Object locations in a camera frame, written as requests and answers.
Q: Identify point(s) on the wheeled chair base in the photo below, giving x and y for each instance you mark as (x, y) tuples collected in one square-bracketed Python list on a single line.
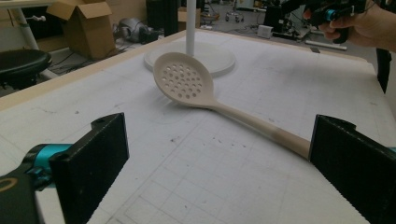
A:
[(234, 15)]

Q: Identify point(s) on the black round stool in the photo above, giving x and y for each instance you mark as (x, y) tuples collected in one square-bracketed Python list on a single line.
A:
[(21, 67)]

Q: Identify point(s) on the grey and black device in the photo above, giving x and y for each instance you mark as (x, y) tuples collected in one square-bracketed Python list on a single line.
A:
[(135, 29)]

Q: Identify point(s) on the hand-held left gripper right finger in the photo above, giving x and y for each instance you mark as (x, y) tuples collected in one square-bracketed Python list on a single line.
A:
[(351, 165)]

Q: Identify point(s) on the small cardboard box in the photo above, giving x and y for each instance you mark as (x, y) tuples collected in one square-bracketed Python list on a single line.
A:
[(183, 18)]

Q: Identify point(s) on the white round stand base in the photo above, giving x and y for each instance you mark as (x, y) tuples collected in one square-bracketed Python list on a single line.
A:
[(214, 56)]

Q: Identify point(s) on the beige slotted spoon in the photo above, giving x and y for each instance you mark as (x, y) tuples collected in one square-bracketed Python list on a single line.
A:
[(186, 81)]

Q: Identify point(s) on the small white box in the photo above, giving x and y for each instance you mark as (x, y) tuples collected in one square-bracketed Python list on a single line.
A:
[(265, 31)]

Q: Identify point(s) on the white stand pole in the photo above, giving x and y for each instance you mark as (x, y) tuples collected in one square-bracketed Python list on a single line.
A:
[(190, 26)]

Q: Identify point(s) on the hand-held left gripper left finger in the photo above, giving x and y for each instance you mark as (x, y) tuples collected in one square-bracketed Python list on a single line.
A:
[(90, 168)]

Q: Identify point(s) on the white table leg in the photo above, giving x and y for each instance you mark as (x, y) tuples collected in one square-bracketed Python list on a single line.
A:
[(26, 29)]

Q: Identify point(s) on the open cardboard box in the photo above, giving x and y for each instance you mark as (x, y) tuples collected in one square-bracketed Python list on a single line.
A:
[(85, 26)]

